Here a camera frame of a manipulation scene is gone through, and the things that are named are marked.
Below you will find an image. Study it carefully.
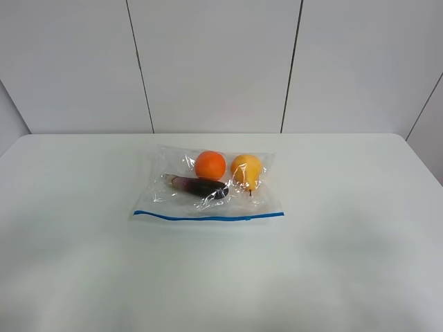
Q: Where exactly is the clear zip bag blue seal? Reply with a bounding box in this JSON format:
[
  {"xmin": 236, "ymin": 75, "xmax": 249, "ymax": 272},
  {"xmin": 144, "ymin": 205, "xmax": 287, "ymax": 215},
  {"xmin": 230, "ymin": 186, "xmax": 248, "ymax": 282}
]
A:
[{"xmin": 132, "ymin": 145, "xmax": 284, "ymax": 221}]

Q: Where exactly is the orange fruit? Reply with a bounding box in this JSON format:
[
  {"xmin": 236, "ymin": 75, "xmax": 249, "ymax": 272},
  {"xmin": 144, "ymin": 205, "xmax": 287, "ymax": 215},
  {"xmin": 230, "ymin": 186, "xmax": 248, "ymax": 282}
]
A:
[{"xmin": 195, "ymin": 151, "xmax": 226, "ymax": 181}]

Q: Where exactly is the yellow pear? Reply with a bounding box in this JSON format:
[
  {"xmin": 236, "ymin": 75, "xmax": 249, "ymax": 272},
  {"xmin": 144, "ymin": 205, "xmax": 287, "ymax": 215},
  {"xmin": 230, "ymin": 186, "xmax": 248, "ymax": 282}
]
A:
[{"xmin": 230, "ymin": 154, "xmax": 262, "ymax": 196}]

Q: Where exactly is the purple eggplant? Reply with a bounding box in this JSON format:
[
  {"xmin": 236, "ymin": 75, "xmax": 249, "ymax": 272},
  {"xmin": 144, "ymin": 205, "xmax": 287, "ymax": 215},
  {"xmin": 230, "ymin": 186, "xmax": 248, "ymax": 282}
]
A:
[{"xmin": 162, "ymin": 174, "xmax": 229, "ymax": 200}]

